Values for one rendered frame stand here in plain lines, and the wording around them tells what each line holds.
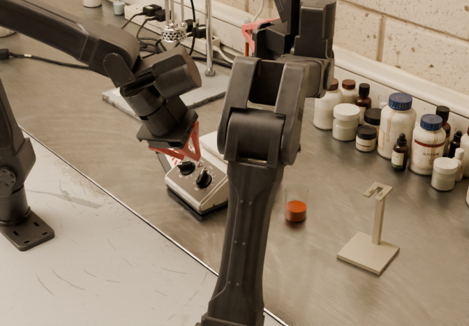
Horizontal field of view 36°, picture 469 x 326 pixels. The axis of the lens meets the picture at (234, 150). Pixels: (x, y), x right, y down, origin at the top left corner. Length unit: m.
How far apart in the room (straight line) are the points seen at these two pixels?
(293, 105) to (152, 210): 0.58
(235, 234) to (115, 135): 0.80
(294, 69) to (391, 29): 0.81
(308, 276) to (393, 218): 0.23
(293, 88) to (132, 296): 0.48
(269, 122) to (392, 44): 0.85
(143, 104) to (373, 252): 0.46
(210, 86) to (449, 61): 0.58
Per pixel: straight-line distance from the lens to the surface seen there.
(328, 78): 1.11
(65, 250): 1.31
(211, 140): 1.41
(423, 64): 1.65
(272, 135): 0.86
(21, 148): 1.31
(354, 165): 1.52
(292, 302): 1.17
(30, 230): 1.35
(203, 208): 1.34
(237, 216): 0.88
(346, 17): 1.75
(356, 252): 1.27
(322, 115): 1.63
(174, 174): 1.41
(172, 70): 1.16
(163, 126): 1.22
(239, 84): 0.89
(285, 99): 0.87
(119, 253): 1.28
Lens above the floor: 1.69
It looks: 30 degrees down
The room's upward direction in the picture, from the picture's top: straight up
